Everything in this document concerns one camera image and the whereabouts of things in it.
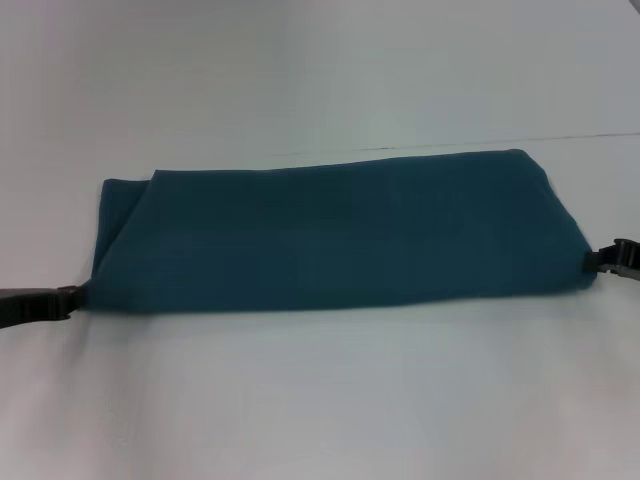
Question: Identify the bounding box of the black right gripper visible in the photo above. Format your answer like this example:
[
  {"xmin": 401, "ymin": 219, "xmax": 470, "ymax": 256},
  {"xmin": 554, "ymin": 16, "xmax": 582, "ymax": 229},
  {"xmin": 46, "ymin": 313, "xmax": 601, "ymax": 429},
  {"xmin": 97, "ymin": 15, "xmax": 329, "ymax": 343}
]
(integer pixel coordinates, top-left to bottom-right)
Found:
[{"xmin": 583, "ymin": 238, "xmax": 640, "ymax": 285}]

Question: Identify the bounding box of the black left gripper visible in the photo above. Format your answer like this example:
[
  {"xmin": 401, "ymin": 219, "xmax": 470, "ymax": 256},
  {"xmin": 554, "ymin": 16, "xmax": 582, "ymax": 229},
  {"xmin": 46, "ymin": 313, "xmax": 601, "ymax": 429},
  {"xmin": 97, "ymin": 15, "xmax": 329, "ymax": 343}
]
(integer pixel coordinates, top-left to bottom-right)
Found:
[{"xmin": 0, "ymin": 284, "xmax": 86, "ymax": 331}]

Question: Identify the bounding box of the teal blue shirt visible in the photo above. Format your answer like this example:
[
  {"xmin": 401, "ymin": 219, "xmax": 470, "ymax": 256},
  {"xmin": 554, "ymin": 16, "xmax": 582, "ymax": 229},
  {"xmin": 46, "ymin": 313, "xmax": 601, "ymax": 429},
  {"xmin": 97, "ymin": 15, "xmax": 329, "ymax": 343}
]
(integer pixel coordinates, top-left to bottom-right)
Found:
[{"xmin": 82, "ymin": 147, "xmax": 600, "ymax": 317}]

